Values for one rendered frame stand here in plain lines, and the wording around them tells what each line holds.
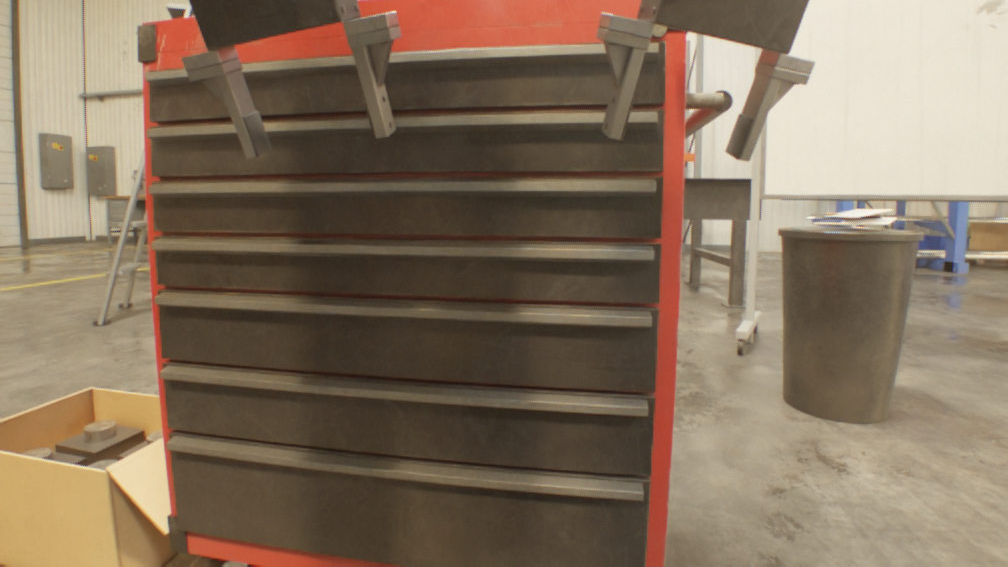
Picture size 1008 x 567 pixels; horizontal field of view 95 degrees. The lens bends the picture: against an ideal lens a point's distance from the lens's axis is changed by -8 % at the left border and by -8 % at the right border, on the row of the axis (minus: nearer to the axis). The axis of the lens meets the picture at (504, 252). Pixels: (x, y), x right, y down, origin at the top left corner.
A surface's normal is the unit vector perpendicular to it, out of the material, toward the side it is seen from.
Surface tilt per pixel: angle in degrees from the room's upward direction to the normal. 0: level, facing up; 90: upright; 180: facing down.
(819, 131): 90
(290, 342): 90
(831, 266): 94
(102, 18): 90
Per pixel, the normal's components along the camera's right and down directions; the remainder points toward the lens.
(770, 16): 0.11, 0.48
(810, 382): -0.86, 0.11
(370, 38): -0.11, 0.48
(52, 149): 0.99, 0.02
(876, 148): -0.55, 0.07
